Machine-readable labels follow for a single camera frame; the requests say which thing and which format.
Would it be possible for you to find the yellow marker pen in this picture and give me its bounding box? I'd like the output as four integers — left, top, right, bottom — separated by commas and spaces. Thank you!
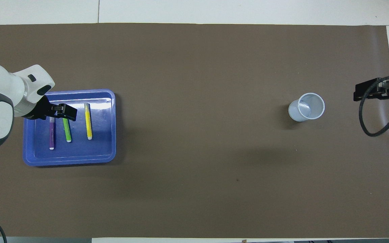
84, 103, 93, 140

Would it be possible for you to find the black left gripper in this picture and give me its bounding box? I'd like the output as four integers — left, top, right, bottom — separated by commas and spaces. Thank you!
29, 95, 78, 122

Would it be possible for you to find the purple marker pen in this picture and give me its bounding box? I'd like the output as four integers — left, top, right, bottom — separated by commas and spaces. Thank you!
49, 116, 55, 150

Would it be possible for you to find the green marker pen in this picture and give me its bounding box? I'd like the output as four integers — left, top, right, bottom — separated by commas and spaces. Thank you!
63, 117, 72, 143

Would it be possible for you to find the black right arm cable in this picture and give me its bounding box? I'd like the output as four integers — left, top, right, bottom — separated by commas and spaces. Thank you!
359, 75, 389, 137

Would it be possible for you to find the translucent plastic cup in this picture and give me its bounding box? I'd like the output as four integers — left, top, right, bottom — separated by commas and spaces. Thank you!
288, 92, 326, 122

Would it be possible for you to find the blue plastic tray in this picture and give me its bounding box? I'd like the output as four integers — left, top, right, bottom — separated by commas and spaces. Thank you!
23, 89, 116, 167

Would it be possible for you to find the brown table mat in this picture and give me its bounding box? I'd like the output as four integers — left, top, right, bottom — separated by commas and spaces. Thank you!
0, 23, 389, 238

